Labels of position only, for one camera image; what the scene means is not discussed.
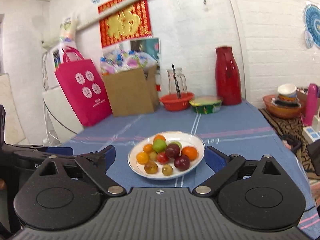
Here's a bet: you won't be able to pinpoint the large orange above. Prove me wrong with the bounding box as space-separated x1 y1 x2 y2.
181 146 199 161

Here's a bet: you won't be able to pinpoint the dark red plum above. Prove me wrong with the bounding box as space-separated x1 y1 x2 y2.
174 155 190 171

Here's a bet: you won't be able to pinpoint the small yellow orange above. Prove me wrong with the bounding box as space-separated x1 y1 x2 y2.
143 144 153 154

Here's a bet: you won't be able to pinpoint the brownish green fruit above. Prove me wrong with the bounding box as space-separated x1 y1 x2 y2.
144 160 158 174

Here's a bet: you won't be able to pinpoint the small green fruit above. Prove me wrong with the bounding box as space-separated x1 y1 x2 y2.
170 141 182 149

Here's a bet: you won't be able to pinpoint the small tan longan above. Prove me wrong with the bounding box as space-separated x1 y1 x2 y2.
149 152 158 161

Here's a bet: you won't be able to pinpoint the red tomato fruit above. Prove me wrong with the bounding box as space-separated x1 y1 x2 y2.
156 152 170 165

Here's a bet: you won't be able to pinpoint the large green fruit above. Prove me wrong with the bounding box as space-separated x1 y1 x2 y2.
152 139 167 153

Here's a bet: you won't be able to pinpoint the orange with stem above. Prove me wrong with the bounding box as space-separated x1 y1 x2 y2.
153 134 166 141

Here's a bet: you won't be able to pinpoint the brown longan fruit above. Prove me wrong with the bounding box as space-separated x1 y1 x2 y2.
162 164 173 176

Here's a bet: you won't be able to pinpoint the white appliance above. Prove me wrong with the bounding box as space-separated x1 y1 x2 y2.
42 42 83 144

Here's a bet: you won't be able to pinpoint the blue striped tablecloth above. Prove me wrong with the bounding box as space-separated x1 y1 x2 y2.
0 100 318 239

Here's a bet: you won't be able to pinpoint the green decorated bowl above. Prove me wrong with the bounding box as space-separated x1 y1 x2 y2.
189 96 223 114

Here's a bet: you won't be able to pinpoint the pink tote bag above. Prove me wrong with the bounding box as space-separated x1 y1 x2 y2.
55 46 112 127

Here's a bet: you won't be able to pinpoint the cardboard box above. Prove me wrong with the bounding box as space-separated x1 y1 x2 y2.
103 65 159 116

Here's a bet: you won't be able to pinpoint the red plastic basket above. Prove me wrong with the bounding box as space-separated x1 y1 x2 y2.
159 92 195 112

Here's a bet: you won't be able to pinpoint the red thermos jug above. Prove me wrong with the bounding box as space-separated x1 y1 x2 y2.
215 46 242 106

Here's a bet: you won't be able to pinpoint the glass pitcher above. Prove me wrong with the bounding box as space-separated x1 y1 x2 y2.
167 64 188 99

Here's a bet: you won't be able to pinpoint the white paper cup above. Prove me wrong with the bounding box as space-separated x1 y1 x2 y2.
277 83 297 102

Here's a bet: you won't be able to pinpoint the pink bottle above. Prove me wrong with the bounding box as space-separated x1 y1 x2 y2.
303 83 318 126

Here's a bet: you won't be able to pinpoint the floral packages in box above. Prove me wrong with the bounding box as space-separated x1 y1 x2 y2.
100 50 157 75

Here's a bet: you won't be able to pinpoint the blue paper fan decoration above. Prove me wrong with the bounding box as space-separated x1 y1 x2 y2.
304 4 319 48

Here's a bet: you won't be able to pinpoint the red gold wall poster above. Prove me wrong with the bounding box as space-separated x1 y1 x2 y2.
99 0 152 48

